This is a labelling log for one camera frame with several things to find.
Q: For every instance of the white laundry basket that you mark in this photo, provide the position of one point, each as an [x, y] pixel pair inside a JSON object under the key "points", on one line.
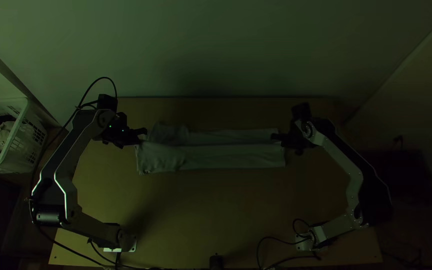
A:
{"points": [[13, 135]]}

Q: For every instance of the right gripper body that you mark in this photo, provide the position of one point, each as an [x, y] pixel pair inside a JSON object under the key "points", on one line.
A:
{"points": [[294, 141]]}

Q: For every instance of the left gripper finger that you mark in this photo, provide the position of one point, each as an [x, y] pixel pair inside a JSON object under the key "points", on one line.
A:
{"points": [[139, 132]]}

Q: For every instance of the white t-shirt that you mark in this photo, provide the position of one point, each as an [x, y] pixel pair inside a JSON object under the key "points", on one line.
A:
{"points": [[208, 148]]}

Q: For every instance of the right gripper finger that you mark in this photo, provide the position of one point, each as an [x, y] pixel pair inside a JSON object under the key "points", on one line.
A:
{"points": [[276, 137]]}

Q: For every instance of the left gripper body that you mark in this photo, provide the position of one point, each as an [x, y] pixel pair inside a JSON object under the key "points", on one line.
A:
{"points": [[120, 135]]}

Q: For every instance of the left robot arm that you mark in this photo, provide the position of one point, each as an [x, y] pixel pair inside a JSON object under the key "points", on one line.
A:
{"points": [[66, 165]]}

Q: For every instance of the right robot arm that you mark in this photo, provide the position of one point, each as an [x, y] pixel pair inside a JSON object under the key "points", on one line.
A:
{"points": [[345, 165]]}

